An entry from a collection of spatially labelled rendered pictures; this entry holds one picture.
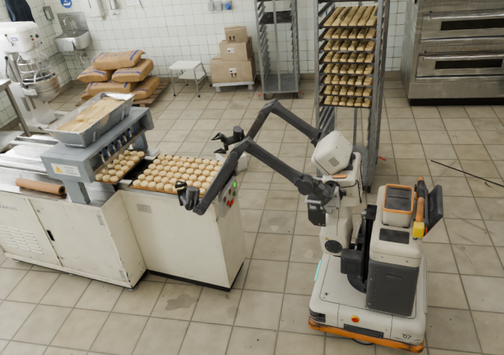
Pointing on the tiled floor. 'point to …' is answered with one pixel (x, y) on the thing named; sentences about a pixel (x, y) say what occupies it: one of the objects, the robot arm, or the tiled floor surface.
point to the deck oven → (454, 42)
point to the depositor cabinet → (70, 230)
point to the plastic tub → (238, 160)
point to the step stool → (189, 72)
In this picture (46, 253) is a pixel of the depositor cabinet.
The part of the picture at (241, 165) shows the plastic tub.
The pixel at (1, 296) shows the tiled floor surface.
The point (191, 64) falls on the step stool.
